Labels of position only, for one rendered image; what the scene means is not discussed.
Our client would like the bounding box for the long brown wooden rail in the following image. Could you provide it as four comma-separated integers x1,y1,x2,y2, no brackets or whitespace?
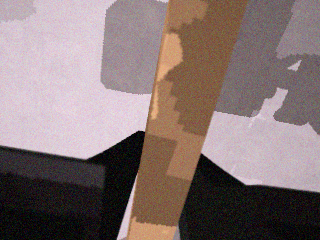
126,0,248,240

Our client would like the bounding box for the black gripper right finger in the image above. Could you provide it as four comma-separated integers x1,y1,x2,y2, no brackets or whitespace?
178,153,320,240

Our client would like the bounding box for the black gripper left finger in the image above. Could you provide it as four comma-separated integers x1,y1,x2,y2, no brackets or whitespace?
0,131,145,240

